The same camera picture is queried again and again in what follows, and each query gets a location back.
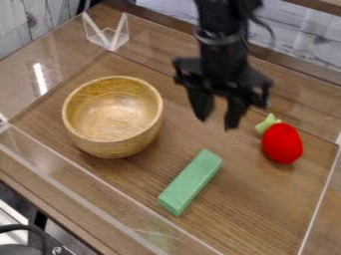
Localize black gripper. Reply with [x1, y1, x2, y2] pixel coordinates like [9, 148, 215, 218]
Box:
[171, 36, 272, 129]

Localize green rectangular block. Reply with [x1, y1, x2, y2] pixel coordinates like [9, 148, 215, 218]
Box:
[157, 149, 222, 216]

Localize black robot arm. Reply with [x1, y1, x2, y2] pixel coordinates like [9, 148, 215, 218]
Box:
[171, 0, 272, 129]

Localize light wooden bowl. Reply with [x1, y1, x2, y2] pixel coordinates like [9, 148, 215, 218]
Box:
[61, 76, 164, 158]

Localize red plush strawberry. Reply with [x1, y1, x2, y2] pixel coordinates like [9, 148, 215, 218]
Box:
[255, 114, 303, 164]

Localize black cable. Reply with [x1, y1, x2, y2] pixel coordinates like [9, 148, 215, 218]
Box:
[250, 13, 276, 43]

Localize clear acrylic corner bracket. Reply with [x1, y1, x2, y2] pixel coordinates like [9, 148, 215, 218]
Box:
[81, 12, 129, 52]

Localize clear acrylic tray wall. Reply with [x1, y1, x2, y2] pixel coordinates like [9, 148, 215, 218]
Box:
[0, 115, 222, 255]

